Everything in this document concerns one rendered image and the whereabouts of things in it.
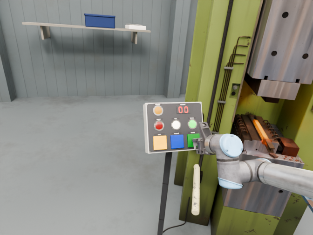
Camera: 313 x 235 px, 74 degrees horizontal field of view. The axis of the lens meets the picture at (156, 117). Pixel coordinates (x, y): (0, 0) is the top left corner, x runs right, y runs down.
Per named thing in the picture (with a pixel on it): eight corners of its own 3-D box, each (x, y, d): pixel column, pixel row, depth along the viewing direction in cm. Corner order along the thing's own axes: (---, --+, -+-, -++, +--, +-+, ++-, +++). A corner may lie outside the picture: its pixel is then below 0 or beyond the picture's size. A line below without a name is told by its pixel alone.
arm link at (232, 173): (252, 188, 83) (248, 156, 84) (227, 192, 80) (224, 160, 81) (237, 183, 92) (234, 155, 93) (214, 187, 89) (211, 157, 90)
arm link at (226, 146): (225, 160, 80) (222, 134, 81) (209, 157, 92) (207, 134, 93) (246, 157, 83) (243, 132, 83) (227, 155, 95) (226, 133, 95)
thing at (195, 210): (199, 217, 121) (200, 210, 119) (190, 215, 122) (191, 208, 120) (200, 170, 161) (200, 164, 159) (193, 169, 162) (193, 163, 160)
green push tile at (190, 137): (200, 146, 119) (199, 133, 120) (188, 147, 118) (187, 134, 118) (199, 146, 121) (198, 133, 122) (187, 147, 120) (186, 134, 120)
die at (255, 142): (275, 154, 130) (279, 142, 126) (241, 148, 133) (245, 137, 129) (258, 125, 168) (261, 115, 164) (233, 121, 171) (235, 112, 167)
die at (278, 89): (295, 100, 115) (301, 83, 111) (256, 95, 118) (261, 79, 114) (271, 82, 153) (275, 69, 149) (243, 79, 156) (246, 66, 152)
